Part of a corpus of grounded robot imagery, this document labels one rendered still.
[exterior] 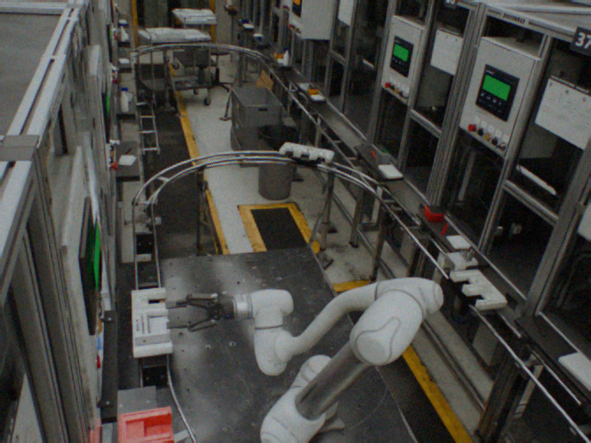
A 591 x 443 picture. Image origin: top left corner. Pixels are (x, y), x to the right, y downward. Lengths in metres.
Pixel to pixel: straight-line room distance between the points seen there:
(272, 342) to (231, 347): 0.56
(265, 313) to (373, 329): 0.58
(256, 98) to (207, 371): 4.09
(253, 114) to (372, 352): 4.18
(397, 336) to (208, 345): 1.18
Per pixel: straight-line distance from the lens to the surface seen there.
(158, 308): 2.28
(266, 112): 5.39
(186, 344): 2.41
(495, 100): 2.70
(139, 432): 1.78
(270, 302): 1.86
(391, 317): 1.40
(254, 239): 4.33
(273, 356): 1.86
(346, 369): 1.56
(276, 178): 4.83
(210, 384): 2.24
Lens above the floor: 2.34
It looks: 30 degrees down
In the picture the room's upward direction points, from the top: 6 degrees clockwise
